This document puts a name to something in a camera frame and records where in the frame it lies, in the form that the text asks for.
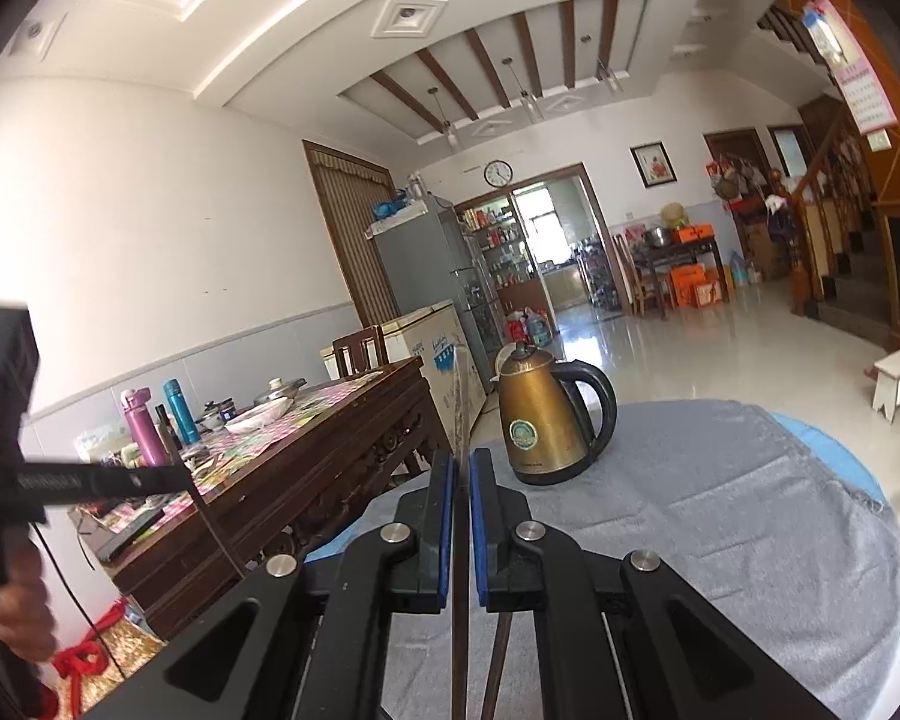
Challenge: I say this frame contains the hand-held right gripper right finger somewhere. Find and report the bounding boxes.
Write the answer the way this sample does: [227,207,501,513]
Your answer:
[471,447,841,720]

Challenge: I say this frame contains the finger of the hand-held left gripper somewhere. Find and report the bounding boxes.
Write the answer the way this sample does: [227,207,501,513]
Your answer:
[15,463,190,505]

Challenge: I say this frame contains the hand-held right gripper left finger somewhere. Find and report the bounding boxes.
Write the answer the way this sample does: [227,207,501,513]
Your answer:
[94,448,462,720]

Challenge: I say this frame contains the person's left hand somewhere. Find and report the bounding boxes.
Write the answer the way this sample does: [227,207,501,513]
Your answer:
[0,538,58,665]

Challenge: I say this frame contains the black remote control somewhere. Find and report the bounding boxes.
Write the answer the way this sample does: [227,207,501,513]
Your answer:
[96,510,167,563]

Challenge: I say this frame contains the pink water bottle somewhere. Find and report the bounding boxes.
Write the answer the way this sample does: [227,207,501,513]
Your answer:
[120,388,164,468]

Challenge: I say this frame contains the teal water bottle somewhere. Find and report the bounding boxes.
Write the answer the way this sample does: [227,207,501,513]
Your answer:
[163,379,200,445]

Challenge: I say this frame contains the bronze electric kettle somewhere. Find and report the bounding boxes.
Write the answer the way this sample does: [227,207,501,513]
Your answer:
[493,340,618,487]

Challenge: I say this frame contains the carved wooden sideboard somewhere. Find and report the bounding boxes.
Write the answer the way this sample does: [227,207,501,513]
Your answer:
[75,356,451,638]

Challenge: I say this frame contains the white bowl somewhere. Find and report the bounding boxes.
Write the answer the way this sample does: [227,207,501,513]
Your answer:
[225,400,292,432]

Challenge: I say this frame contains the red and gold bag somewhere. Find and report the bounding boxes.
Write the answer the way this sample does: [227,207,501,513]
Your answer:
[49,596,162,720]

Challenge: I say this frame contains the pink floral tablecloth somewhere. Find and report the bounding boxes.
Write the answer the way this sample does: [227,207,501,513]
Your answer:
[82,369,383,541]

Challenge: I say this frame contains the white chest freezer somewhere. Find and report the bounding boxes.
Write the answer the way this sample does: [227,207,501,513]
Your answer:
[319,300,488,428]

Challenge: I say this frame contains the wooden chair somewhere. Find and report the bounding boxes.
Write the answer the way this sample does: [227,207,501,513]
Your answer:
[332,325,389,380]

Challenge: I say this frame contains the lidded metal pot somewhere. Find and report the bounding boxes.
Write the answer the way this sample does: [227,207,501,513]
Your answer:
[253,377,307,406]

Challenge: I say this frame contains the grey table cloth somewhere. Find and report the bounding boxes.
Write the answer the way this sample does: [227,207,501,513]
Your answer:
[307,399,900,720]

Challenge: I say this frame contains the grey refrigerator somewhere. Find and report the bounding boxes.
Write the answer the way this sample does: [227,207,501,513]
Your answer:
[366,195,511,391]

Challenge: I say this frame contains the brown wooden door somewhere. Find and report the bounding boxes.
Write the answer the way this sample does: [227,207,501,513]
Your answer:
[302,139,398,327]

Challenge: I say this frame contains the orange gift boxes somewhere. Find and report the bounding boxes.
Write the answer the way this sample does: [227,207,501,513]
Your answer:
[671,262,723,308]

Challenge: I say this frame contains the dark wooden side table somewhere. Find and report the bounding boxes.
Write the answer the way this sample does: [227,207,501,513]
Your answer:
[630,236,730,316]

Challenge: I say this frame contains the light blue table cover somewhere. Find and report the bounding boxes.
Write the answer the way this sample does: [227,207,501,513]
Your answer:
[772,411,890,511]

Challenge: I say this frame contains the wooden stair railing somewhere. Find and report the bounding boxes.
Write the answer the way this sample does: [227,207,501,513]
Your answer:
[787,112,900,353]

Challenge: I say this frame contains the small white stool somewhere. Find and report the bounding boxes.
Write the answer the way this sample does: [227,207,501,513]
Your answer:
[870,350,900,423]

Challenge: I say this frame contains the black cable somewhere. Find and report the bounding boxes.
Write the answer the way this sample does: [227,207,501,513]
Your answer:
[30,521,132,683]

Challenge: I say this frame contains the framed wall picture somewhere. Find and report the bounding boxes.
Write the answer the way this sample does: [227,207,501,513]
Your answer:
[630,142,678,188]

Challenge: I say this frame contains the pink wall calendar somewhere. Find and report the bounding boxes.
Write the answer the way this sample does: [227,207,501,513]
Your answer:
[801,0,899,136]

